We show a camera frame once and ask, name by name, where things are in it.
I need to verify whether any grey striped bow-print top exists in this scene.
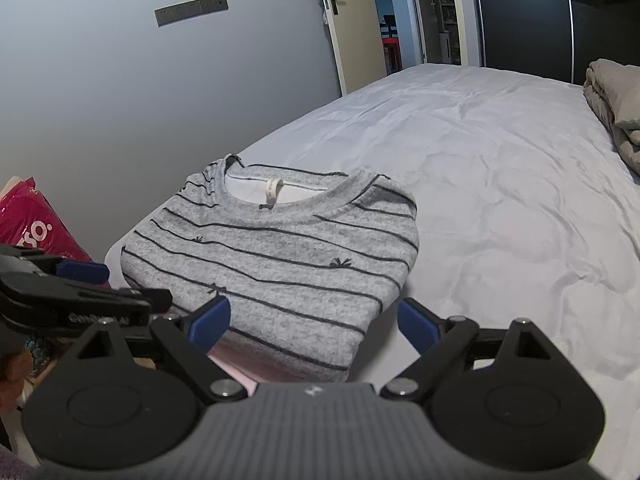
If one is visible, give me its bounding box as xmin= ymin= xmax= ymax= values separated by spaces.
xmin=120 ymin=154 xmax=420 ymax=386

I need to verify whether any red stool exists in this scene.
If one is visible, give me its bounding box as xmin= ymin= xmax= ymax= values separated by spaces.
xmin=382 ymin=35 xmax=404 ymax=75

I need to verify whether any bed with pale sheet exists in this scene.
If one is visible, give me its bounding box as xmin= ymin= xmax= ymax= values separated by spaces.
xmin=104 ymin=62 xmax=640 ymax=480

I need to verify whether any grey folded duvet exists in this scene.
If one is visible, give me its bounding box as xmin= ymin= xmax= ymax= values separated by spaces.
xmin=582 ymin=58 xmax=640 ymax=177

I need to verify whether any red plastic packet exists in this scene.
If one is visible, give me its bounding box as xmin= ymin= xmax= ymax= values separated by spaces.
xmin=0 ymin=176 xmax=97 ymax=267

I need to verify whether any black sliding wardrobe door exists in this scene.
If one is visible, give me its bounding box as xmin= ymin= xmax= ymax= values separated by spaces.
xmin=472 ymin=0 xmax=640 ymax=85

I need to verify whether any beige room door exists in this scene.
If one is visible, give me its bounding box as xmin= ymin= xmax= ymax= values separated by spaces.
xmin=314 ymin=0 xmax=390 ymax=97

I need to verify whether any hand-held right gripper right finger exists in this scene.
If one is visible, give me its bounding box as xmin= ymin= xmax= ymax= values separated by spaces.
xmin=379 ymin=297 xmax=572 ymax=402

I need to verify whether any purple fleece clothing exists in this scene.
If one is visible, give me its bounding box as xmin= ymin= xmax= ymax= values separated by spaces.
xmin=0 ymin=444 xmax=35 ymax=480

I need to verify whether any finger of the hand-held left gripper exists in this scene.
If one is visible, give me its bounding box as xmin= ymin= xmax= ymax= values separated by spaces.
xmin=0 ymin=274 xmax=174 ymax=333
xmin=0 ymin=244 xmax=112 ymax=287

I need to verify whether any folded pink garment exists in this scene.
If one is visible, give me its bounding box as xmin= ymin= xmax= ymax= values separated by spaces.
xmin=206 ymin=337 xmax=351 ymax=397

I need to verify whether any grey wall switch panel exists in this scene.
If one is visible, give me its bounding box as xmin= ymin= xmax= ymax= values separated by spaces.
xmin=153 ymin=0 xmax=229 ymax=28

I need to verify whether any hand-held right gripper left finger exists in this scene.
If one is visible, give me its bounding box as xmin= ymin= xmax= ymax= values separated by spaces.
xmin=60 ymin=296 xmax=249 ymax=402

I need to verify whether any grey pillow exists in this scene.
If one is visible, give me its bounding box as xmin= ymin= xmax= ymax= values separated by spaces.
xmin=614 ymin=66 xmax=640 ymax=131

